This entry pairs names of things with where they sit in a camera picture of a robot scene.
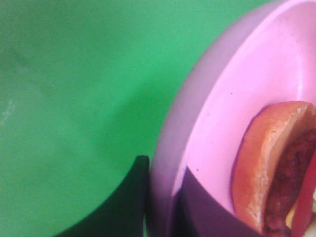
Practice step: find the burger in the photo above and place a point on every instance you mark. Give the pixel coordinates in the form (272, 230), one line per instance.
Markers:
(275, 154)

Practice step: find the pink plate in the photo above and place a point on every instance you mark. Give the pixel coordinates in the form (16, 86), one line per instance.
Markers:
(267, 56)

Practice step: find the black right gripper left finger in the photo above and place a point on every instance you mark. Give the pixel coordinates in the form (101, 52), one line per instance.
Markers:
(122, 213)

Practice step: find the green table mat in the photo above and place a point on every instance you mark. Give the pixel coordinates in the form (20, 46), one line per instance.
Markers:
(84, 88)

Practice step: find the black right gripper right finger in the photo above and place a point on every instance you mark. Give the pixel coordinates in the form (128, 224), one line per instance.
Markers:
(198, 214)

